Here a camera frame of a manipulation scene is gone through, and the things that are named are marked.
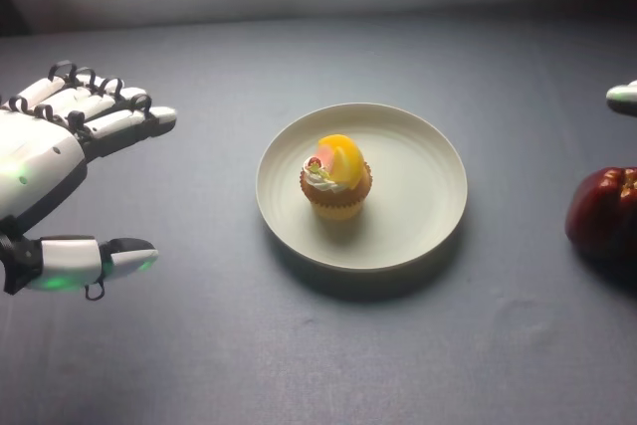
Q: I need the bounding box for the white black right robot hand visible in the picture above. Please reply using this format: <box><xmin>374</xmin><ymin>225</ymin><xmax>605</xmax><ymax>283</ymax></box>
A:
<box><xmin>605</xmin><ymin>80</ymin><xmax>637</xmax><ymax>118</ymax></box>

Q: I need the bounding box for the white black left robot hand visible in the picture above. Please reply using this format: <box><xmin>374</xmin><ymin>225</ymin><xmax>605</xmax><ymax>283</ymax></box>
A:
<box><xmin>0</xmin><ymin>60</ymin><xmax>179</xmax><ymax>301</ymax></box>

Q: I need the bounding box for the round white plate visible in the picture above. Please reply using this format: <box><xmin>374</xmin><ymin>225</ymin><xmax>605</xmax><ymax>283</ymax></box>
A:
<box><xmin>256</xmin><ymin>103</ymin><xmax>469</xmax><ymax>273</ymax></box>

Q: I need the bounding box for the grey table cloth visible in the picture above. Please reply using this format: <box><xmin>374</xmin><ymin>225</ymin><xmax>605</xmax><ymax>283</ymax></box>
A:
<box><xmin>0</xmin><ymin>11</ymin><xmax>637</xmax><ymax>425</ymax></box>

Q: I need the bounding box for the dark red toy apple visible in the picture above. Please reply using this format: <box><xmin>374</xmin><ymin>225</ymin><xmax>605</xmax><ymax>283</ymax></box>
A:
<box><xmin>564</xmin><ymin>165</ymin><xmax>637</xmax><ymax>261</ymax></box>

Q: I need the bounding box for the cupcake with cream and fruit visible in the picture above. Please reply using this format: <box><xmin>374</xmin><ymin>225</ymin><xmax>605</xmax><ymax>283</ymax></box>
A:
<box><xmin>299</xmin><ymin>132</ymin><xmax>374</xmax><ymax>221</ymax></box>

